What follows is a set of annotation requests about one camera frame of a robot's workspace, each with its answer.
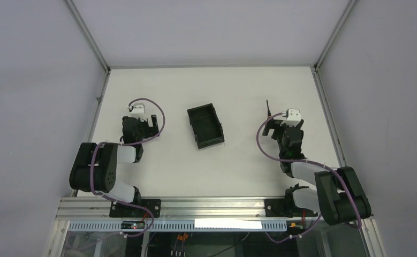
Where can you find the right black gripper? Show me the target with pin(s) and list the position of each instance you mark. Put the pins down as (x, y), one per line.
(287, 132)

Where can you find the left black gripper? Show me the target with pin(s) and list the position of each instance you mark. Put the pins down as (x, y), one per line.
(146, 125)

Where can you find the orange handled screwdriver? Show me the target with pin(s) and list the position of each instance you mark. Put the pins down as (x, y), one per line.
(268, 109)

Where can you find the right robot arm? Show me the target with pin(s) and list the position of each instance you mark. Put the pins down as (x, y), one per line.
(338, 195)

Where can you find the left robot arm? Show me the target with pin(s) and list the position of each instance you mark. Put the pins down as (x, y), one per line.
(95, 167)

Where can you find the black plastic bin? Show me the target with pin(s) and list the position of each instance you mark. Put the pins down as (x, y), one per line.
(206, 126)

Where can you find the small electronics board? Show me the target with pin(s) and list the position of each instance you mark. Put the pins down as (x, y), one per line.
(133, 225)

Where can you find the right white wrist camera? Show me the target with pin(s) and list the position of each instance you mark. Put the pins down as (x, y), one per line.
(292, 117)

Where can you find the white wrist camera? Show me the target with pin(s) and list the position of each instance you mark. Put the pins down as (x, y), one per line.
(137, 111)
(292, 117)

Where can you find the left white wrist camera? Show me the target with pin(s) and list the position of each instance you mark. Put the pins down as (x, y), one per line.
(137, 111)

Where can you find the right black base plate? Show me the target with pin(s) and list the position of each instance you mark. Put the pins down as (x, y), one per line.
(282, 208)

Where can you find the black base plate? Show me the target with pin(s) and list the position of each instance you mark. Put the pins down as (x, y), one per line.
(123, 211)
(282, 208)

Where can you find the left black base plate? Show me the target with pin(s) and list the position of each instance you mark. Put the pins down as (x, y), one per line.
(123, 211)

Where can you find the aluminium mounting rail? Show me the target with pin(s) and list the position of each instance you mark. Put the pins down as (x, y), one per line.
(171, 208)

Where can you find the grey slotted cable duct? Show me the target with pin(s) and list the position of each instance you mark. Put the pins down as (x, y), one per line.
(196, 225)

